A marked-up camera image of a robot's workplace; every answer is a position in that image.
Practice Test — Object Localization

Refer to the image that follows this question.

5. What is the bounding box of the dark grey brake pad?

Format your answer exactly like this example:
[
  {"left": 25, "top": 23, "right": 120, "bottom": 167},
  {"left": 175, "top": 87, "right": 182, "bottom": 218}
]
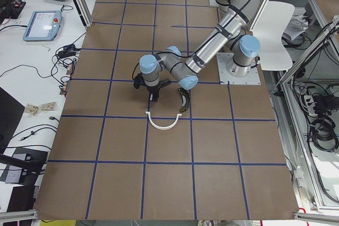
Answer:
[{"left": 159, "top": 78, "right": 171, "bottom": 88}]

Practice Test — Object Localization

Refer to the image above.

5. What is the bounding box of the near blue teach pendant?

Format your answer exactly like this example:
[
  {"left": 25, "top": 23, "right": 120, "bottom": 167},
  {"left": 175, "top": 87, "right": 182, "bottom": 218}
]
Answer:
[{"left": 23, "top": 10, "right": 63, "bottom": 42}]

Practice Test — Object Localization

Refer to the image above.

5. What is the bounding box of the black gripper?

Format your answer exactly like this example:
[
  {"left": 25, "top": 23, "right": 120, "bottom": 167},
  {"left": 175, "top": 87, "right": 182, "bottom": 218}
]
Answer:
[{"left": 146, "top": 84, "right": 160, "bottom": 102}]

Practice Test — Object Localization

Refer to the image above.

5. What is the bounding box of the white plastic chair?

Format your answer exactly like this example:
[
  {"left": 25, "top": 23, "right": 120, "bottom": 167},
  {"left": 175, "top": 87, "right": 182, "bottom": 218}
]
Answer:
[{"left": 253, "top": 1, "right": 295, "bottom": 71}]

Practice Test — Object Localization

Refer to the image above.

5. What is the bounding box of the olive green brake shoe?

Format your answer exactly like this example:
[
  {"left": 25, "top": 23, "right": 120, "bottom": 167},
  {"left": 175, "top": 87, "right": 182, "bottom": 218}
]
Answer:
[{"left": 178, "top": 87, "right": 191, "bottom": 113}]

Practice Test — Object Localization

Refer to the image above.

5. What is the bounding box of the white curved plastic bracket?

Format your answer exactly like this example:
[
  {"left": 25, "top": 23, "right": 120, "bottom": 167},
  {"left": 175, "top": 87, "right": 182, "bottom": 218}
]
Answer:
[{"left": 144, "top": 111, "right": 183, "bottom": 131}]

